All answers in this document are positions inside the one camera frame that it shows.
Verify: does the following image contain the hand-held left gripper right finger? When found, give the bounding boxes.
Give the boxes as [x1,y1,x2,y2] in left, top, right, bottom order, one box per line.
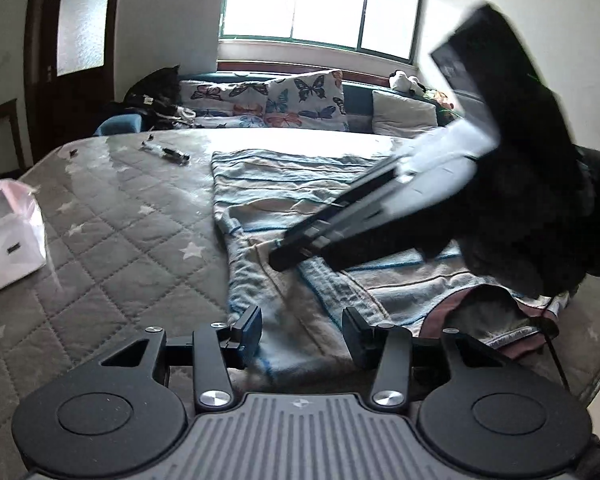
[342,306,506,411]

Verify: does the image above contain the grey quilted star table cover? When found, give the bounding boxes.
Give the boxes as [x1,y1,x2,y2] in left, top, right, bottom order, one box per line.
[0,127,600,480]

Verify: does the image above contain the brown door with frosted glass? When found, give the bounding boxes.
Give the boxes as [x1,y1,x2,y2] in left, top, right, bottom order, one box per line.
[24,0,124,162]

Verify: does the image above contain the pile of dark clothes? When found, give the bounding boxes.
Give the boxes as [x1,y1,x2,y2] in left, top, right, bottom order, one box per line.
[112,95,197,129]

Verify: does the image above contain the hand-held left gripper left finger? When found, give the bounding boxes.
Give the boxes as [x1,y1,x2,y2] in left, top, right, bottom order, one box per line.
[100,305,263,411]

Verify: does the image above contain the black marker pen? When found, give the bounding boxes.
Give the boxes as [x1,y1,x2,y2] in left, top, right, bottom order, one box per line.
[141,142,190,165]

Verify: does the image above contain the panda plush toy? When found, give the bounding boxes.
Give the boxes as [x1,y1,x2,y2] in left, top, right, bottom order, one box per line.
[389,71,424,94]

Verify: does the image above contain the black backpack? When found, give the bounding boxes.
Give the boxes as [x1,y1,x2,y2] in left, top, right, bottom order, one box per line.
[125,65,182,107]

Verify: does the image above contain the white plastic bag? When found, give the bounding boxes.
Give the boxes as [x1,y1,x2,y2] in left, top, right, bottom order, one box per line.
[0,178,47,296]

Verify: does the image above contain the plain grey pillow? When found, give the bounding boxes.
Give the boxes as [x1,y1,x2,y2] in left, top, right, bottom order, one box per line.
[371,90,439,137]

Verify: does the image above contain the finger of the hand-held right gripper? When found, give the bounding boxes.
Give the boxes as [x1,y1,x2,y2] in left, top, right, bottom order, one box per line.
[325,199,433,273]
[269,157,412,272]

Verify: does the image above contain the blue striped towel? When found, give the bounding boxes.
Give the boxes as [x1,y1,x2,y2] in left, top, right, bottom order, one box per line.
[211,149,574,377]

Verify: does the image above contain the long butterfly print cushion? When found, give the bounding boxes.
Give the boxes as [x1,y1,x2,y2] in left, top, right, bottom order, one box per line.
[180,79,276,129]

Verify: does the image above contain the pink plush toy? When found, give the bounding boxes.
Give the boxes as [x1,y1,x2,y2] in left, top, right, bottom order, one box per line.
[425,87,455,112]

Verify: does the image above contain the low wooden cabinet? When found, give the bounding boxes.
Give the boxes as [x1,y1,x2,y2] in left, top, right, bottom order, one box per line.
[0,98,27,182]

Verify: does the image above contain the square butterfly print cushion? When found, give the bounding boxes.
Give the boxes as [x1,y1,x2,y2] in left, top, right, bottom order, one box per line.
[266,69,350,132]

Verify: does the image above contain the blue sofa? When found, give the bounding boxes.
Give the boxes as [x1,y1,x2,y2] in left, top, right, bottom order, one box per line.
[94,72,458,137]

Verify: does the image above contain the green framed window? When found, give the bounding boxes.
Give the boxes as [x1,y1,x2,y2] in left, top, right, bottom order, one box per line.
[218,0,427,62]

